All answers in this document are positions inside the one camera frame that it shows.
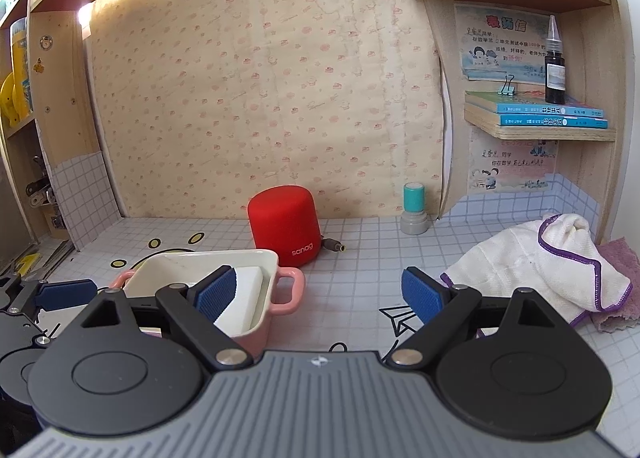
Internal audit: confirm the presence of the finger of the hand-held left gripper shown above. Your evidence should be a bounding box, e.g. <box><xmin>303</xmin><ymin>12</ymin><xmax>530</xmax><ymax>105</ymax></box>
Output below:
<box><xmin>0</xmin><ymin>310</ymin><xmax>58</xmax><ymax>352</ymax></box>
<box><xmin>0</xmin><ymin>274</ymin><xmax>98</xmax><ymax>314</ymax></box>

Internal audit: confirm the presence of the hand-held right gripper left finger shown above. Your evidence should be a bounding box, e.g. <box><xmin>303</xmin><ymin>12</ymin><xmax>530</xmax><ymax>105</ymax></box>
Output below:
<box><xmin>80</xmin><ymin>265</ymin><xmax>253</xmax><ymax>372</ymax></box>

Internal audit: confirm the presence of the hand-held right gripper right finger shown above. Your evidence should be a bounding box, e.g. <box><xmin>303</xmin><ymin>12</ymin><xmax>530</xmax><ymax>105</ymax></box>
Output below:
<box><xmin>385</xmin><ymin>266</ymin><xmax>553</xmax><ymax>369</ymax></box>

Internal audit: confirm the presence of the pink square bowl with handles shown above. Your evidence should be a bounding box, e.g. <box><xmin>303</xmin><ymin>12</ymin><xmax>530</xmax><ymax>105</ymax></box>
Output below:
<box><xmin>109</xmin><ymin>249</ymin><xmax>306</xmax><ymax>360</ymax></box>

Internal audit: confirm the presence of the teal and grey stamp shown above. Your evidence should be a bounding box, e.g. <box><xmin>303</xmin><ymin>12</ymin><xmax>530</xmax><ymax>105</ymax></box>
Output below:
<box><xmin>399</xmin><ymin>182</ymin><xmax>429</xmax><ymax>235</ymax></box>

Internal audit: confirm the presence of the red cylindrical speaker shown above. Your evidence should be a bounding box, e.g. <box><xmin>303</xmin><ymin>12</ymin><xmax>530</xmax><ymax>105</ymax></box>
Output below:
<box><xmin>247</xmin><ymin>185</ymin><xmax>326</xmax><ymax>268</ymax></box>

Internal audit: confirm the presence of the white cloth with purple edge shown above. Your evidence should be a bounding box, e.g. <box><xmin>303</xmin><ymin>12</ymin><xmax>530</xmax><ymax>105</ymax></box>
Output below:
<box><xmin>440</xmin><ymin>212</ymin><xmax>633</xmax><ymax>330</ymax></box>

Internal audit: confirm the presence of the wooden side shelf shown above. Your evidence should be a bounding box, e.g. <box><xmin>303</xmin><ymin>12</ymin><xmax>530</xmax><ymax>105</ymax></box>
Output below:
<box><xmin>0</xmin><ymin>0</ymin><xmax>127</xmax><ymax>253</ymax></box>

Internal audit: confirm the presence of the yellow plastic toy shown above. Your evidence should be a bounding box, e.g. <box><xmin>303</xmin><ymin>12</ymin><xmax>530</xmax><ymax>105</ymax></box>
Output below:
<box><xmin>0</xmin><ymin>72</ymin><xmax>32</xmax><ymax>129</ymax></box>

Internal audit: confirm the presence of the blue book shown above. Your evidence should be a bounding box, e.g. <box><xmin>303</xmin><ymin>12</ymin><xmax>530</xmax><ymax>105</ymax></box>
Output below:
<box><xmin>495</xmin><ymin>114</ymin><xmax>610</xmax><ymax>130</ymax></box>
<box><xmin>464</xmin><ymin>90</ymin><xmax>605</xmax><ymax>119</ymax></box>

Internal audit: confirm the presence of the yellow and blue box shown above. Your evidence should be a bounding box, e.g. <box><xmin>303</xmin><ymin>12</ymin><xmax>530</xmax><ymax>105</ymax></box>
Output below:
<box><xmin>9</xmin><ymin>17</ymin><xmax>37</xmax><ymax>115</ymax></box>

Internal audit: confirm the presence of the black ink bottle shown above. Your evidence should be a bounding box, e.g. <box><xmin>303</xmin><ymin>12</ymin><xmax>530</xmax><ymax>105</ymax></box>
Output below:
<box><xmin>544</xmin><ymin>14</ymin><xmax>567</xmax><ymax>105</ymax></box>

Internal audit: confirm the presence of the pink cartoon wall poster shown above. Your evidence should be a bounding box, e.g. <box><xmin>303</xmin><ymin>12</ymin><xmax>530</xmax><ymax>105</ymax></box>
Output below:
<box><xmin>467</xmin><ymin>128</ymin><xmax>559</xmax><ymax>194</ymax></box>

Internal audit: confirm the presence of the wooden wall shelf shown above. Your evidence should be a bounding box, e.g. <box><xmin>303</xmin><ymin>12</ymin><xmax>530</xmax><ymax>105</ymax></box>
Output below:
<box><xmin>421</xmin><ymin>0</ymin><xmax>640</xmax><ymax>251</ymax></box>

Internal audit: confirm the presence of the blue cartoon wall poster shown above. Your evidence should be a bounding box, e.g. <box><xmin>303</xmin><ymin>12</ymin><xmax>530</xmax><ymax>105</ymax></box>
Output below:
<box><xmin>453</xmin><ymin>3</ymin><xmax>562</xmax><ymax>85</ymax></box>

